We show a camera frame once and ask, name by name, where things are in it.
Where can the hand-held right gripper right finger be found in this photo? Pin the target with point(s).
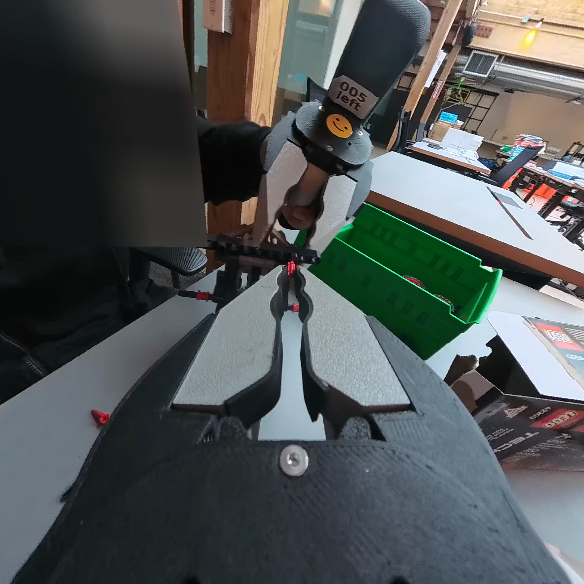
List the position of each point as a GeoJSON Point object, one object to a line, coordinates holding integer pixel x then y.
{"type": "Point", "coordinates": [351, 360]}

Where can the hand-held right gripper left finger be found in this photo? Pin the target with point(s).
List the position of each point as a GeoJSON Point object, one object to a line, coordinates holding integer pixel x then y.
{"type": "Point", "coordinates": [232, 356]}

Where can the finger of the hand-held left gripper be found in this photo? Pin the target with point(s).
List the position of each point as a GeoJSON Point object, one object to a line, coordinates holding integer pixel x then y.
{"type": "Point", "coordinates": [340, 200]}
{"type": "Point", "coordinates": [278, 182]}

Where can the black grey lego model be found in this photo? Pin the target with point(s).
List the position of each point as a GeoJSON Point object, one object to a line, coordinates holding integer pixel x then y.
{"type": "Point", "coordinates": [255, 252]}

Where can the small black red lego piece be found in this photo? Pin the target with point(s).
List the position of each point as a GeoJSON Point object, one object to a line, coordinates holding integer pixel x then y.
{"type": "Point", "coordinates": [290, 270]}

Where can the person's left forearm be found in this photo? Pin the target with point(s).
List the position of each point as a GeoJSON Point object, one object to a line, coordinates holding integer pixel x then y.
{"type": "Point", "coordinates": [228, 159]}

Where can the lego wheel red hub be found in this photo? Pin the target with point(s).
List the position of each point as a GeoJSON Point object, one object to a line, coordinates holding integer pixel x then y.
{"type": "Point", "coordinates": [441, 300]}
{"type": "Point", "coordinates": [414, 281]}

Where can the red lego pin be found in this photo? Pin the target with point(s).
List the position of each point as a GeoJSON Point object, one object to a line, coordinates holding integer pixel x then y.
{"type": "Point", "coordinates": [99, 416]}

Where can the black lego set box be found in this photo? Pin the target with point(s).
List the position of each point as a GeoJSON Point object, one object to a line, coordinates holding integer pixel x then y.
{"type": "Point", "coordinates": [524, 424]}

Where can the person's left hand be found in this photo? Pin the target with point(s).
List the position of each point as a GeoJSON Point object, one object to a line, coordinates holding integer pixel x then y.
{"type": "Point", "coordinates": [297, 217]}

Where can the slanted wooden beam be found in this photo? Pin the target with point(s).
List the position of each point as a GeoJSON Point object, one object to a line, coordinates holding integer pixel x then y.
{"type": "Point", "coordinates": [433, 68]}

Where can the green plastic bin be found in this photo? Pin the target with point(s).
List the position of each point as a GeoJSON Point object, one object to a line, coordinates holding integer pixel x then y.
{"type": "Point", "coordinates": [388, 292]}

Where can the black high-back chair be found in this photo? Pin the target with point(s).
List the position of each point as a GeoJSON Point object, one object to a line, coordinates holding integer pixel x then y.
{"type": "Point", "coordinates": [315, 93]}

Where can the air conditioner unit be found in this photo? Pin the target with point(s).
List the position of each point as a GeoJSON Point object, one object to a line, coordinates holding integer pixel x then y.
{"type": "Point", "coordinates": [481, 63]}

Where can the black mesh office chair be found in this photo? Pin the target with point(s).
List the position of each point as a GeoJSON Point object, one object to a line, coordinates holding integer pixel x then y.
{"type": "Point", "coordinates": [173, 262]}

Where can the wooden pillar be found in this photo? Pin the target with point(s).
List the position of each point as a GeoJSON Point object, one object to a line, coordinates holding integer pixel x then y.
{"type": "Point", "coordinates": [255, 68]}

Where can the grey table wooden edge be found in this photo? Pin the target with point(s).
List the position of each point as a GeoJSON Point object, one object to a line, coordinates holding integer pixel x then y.
{"type": "Point", "coordinates": [456, 196]}

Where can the table with white boxes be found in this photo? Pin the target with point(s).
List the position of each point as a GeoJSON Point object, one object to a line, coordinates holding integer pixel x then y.
{"type": "Point", "coordinates": [449, 156]}

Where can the yellow hanging lamp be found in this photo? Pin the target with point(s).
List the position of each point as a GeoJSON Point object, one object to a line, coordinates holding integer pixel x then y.
{"type": "Point", "coordinates": [529, 36]}

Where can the metal air duct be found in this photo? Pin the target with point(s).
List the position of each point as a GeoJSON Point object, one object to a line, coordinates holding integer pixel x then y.
{"type": "Point", "coordinates": [538, 73]}

